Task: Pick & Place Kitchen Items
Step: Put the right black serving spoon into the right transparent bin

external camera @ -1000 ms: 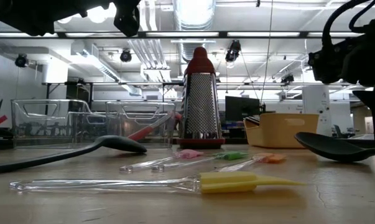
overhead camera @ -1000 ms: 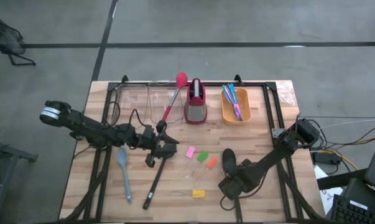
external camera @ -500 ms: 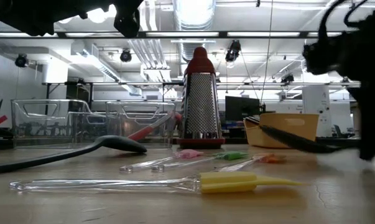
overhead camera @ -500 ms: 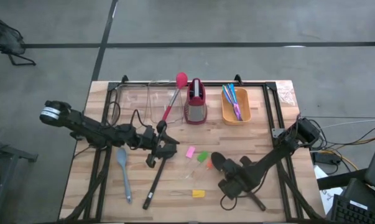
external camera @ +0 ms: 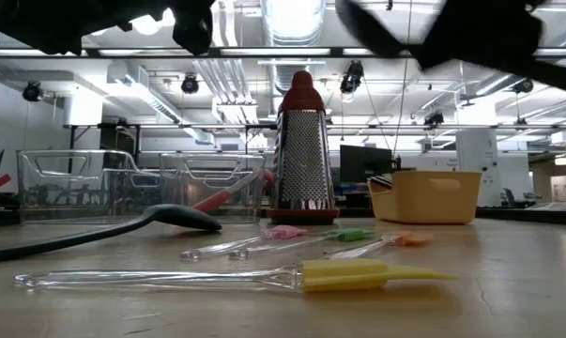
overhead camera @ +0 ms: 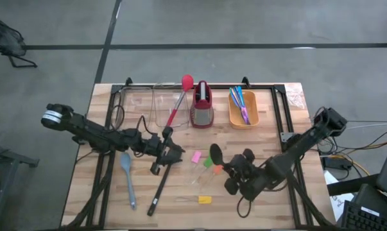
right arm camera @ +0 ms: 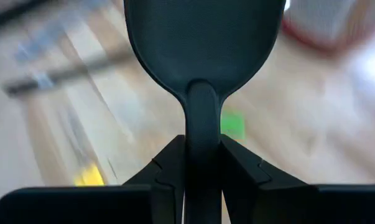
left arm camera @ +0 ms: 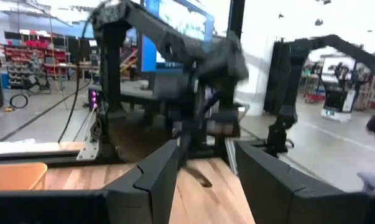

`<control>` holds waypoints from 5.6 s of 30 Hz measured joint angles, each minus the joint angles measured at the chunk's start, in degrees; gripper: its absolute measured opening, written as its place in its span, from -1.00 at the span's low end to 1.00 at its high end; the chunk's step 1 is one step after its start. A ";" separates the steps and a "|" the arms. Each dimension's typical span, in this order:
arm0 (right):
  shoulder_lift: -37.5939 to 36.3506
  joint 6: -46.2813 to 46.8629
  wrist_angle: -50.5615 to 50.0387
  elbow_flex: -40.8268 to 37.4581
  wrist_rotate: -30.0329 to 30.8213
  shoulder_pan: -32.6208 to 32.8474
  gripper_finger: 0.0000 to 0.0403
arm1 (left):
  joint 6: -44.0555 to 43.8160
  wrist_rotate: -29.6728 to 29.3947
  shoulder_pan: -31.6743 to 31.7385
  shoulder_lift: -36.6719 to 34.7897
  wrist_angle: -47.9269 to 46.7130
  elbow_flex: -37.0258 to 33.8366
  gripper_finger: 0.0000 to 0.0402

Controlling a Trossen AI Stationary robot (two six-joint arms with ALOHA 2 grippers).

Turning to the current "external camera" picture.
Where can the black plastic serving spoon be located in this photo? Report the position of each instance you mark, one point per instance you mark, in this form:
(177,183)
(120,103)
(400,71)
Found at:
(188,217)
(371,30)

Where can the red plastic serving spoon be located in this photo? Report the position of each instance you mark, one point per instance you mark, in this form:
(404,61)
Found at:
(217,201)

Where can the iridescent metal knife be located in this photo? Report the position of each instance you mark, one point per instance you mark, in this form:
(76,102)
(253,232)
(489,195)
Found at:
(381,179)

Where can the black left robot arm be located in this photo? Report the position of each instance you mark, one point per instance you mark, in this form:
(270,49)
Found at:
(52,23)

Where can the small clear plastic bin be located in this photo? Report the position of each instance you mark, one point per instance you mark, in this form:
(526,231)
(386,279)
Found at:
(184,188)

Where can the dark office chair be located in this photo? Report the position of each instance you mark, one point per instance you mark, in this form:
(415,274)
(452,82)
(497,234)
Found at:
(509,195)

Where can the yellow plastic bin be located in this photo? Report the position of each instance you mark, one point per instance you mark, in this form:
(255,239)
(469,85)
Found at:
(428,197)

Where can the black computer monitor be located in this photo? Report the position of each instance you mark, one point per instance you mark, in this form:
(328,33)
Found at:
(364,164)

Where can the large clear plastic bin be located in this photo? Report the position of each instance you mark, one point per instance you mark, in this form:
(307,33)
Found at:
(52,197)

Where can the silver ventilation duct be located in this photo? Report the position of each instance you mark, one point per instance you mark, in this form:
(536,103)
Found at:
(292,28)

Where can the glowing rectangular wall light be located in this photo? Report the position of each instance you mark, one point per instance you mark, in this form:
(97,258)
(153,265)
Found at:
(564,160)

